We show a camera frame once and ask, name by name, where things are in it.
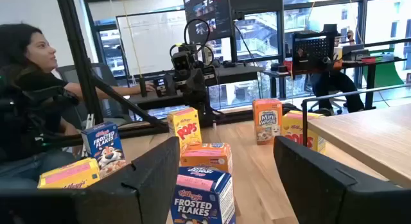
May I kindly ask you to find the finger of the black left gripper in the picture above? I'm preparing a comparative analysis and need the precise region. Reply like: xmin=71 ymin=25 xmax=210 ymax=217
xmin=153 ymin=74 xmax=176 ymax=97
xmin=202 ymin=65 xmax=218 ymax=87

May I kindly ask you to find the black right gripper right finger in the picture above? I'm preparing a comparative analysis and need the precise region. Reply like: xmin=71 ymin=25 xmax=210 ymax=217
xmin=273 ymin=135 xmax=411 ymax=224

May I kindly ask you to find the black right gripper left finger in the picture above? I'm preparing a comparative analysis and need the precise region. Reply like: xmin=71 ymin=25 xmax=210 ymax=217
xmin=0 ymin=136 xmax=181 ymax=224

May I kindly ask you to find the yellow Corn Pops cereal box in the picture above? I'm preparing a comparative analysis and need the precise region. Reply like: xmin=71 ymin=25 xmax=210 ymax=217
xmin=167 ymin=107 xmax=203 ymax=153
xmin=37 ymin=157 xmax=101 ymax=189
xmin=281 ymin=110 xmax=327 ymax=154

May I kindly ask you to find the blue Frosted Flakes cereal box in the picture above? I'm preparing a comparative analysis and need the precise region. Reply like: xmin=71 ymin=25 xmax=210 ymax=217
xmin=170 ymin=166 xmax=237 ymax=224
xmin=80 ymin=121 xmax=128 ymax=179

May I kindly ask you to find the orange Mini-Wheats cereal box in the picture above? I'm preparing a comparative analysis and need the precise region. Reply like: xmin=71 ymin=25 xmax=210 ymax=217
xmin=252 ymin=99 xmax=284 ymax=146
xmin=180 ymin=142 xmax=234 ymax=174

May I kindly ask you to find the black desk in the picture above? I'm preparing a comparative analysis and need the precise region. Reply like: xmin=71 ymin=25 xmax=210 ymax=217
xmin=128 ymin=65 xmax=266 ymax=110
xmin=261 ymin=56 xmax=408 ymax=111

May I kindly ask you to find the whiteboard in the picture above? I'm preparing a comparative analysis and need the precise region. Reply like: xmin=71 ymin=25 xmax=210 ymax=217
xmin=115 ymin=10 xmax=193 ymax=80

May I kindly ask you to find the computer monitor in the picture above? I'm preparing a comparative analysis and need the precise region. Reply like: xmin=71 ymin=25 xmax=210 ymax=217
xmin=183 ymin=0 xmax=285 ymax=45

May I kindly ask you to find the grey office chair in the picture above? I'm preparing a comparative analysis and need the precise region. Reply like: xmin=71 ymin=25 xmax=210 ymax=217
xmin=56 ymin=62 xmax=132 ymax=125

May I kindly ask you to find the black perforated panel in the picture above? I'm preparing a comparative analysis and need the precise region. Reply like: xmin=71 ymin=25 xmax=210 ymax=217
xmin=291 ymin=30 xmax=337 ymax=74

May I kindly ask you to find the person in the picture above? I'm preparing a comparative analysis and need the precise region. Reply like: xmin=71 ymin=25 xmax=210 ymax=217
xmin=0 ymin=23 xmax=157 ymax=189
xmin=310 ymin=30 xmax=365 ymax=114

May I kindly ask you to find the green panel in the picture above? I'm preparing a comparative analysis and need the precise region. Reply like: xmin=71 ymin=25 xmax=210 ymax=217
xmin=362 ymin=49 xmax=405 ymax=89

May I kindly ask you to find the grey laptop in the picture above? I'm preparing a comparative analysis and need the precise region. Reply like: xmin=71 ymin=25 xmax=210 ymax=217
xmin=342 ymin=43 xmax=370 ymax=61

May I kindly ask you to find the yellow cord with black handle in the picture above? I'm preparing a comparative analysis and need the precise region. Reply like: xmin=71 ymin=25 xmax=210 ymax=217
xmin=118 ymin=0 xmax=148 ymax=98

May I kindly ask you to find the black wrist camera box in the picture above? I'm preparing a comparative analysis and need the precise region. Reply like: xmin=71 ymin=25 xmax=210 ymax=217
xmin=171 ymin=50 xmax=193 ymax=73

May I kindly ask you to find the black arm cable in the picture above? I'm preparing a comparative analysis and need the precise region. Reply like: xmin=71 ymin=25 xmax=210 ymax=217
xmin=169 ymin=18 xmax=214 ymax=68

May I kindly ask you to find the black aluminium rig frame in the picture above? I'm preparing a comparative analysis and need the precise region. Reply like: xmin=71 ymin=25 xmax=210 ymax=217
xmin=54 ymin=0 xmax=258 ymax=144

